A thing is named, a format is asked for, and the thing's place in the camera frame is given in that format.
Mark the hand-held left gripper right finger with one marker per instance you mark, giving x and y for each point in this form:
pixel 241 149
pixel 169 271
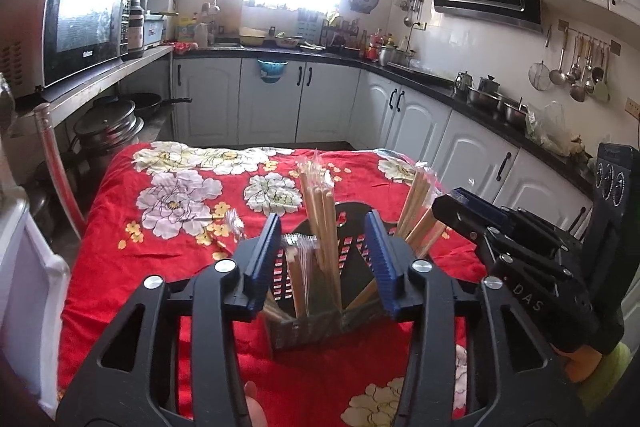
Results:
pixel 385 267

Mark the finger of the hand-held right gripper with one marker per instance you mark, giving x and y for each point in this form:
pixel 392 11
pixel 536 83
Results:
pixel 465 222
pixel 482 207

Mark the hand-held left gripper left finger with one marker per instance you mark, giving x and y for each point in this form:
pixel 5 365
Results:
pixel 262 267

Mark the dark grey utensil basket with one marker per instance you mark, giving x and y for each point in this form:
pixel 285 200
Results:
pixel 310 332

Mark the person's right forearm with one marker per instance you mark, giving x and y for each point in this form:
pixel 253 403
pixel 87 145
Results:
pixel 607 382

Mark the row of hanging kitchen utensils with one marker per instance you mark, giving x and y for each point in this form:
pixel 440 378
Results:
pixel 575 77

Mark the person's right hand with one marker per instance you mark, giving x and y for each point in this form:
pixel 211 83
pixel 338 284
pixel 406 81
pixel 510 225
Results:
pixel 582 367

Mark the person's left hand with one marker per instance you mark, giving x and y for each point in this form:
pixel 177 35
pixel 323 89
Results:
pixel 256 409

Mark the red floral tablecloth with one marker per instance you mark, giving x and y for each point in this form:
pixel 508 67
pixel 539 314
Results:
pixel 175 267

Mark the steel bowl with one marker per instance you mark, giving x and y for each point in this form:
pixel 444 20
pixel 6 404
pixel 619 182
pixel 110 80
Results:
pixel 515 113

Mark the clear plastic bag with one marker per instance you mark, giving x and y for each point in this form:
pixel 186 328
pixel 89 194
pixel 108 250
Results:
pixel 552 129

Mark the small steel kettle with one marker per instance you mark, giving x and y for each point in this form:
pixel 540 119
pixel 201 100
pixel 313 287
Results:
pixel 463 81

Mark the black kitchen countertop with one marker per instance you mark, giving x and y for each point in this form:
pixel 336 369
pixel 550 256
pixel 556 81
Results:
pixel 435 84

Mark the large steel stockpot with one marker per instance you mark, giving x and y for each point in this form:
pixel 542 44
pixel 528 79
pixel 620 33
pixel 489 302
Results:
pixel 390 56

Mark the black frying pan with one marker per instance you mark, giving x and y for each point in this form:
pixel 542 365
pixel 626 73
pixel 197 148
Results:
pixel 145 103

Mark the stacked steel pots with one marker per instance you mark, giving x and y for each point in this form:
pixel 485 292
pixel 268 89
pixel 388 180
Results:
pixel 107 127

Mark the small hanging utensil rack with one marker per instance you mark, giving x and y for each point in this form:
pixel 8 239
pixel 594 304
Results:
pixel 412 4

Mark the steel kitchen shelf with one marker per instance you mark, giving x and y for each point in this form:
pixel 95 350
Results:
pixel 125 69

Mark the wooden cutting board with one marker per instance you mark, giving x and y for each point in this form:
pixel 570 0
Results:
pixel 225 9

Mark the dark bottle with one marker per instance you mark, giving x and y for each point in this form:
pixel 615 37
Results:
pixel 136 29

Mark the microwave oven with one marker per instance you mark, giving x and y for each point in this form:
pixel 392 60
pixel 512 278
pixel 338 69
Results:
pixel 80 7

